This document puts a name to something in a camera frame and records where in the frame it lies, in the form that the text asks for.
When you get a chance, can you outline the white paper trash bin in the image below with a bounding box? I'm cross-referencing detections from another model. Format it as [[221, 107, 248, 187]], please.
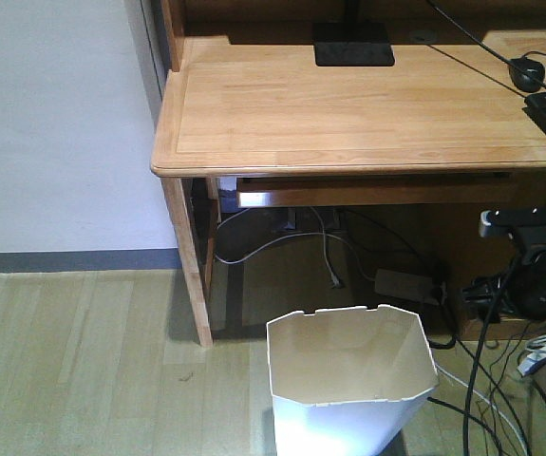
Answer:
[[267, 304, 439, 455]]

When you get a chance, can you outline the black monitor with stand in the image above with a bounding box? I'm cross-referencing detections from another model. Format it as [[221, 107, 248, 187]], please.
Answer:
[[312, 1, 395, 67]]

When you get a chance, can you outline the light wooden desk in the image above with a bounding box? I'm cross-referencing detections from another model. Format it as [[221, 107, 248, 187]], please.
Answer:
[[151, 1, 546, 347]]

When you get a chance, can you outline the black computer mouse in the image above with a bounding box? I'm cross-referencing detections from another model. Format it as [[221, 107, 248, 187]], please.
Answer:
[[508, 57, 546, 93]]

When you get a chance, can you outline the white cable under desk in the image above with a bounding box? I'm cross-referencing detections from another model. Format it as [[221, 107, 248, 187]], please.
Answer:
[[215, 206, 378, 291]]

